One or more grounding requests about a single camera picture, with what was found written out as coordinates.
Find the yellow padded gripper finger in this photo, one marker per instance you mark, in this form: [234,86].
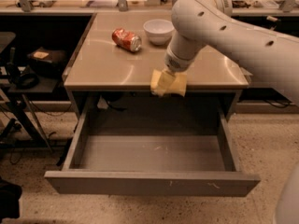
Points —
[161,82]

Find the yellow sponge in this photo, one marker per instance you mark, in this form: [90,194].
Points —
[179,85]

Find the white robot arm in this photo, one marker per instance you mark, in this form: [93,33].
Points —
[270,56]

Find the grey counter cabinet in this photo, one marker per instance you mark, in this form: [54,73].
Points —
[102,66]

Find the open grey drawer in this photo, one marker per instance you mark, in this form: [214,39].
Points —
[145,145]

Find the white bowl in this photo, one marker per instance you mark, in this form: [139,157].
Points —
[158,31]

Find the red soda can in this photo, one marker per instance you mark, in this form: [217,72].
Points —
[127,40]

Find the black bag with label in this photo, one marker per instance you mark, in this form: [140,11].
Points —
[48,62]

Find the black headphones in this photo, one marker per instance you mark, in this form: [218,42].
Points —
[21,80]

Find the black side table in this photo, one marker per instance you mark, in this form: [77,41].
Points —
[45,85]

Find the black object on floor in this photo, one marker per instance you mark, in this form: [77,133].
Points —
[9,199]

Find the white stick with handle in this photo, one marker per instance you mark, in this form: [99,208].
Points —
[273,19]

